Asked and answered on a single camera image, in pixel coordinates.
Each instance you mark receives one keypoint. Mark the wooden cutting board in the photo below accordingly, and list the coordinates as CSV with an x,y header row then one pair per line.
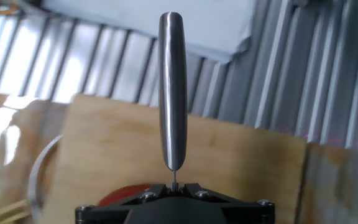
x,y
110,140

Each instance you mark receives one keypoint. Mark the orange marbled table mat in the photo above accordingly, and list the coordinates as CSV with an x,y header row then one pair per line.
x,y
337,186

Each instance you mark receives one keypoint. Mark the large red chili pepper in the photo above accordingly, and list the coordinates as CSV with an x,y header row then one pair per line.
x,y
123,194

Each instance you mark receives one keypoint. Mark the steel cleaver knife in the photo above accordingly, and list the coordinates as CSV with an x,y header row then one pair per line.
x,y
172,93

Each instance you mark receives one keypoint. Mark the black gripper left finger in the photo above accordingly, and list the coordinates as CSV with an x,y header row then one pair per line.
x,y
110,210

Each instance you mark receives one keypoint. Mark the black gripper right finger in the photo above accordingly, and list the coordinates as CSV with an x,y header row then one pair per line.
x,y
241,208

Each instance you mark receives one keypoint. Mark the wooden peg dish rack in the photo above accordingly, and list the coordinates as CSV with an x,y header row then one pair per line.
x,y
2,213

